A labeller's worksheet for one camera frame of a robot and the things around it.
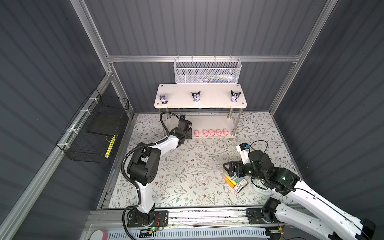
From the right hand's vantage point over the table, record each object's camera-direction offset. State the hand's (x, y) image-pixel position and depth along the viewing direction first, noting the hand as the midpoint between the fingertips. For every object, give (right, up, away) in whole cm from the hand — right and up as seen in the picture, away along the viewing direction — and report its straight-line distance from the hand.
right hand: (231, 165), depth 73 cm
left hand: (-24, +16, +26) cm, 39 cm away
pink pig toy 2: (-6, +15, +26) cm, 31 cm away
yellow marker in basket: (-57, +10, -3) cm, 58 cm away
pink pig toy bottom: (-17, +15, +26) cm, 34 cm away
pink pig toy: (-11, +15, +26) cm, 32 cm away
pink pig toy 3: (-2, +15, +26) cm, 30 cm away
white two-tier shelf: (-11, +30, +4) cm, 32 cm away
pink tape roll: (-60, -29, -7) cm, 67 cm away
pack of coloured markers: (+6, -13, +11) cm, 18 cm away
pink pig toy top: (+3, +15, +26) cm, 31 cm away
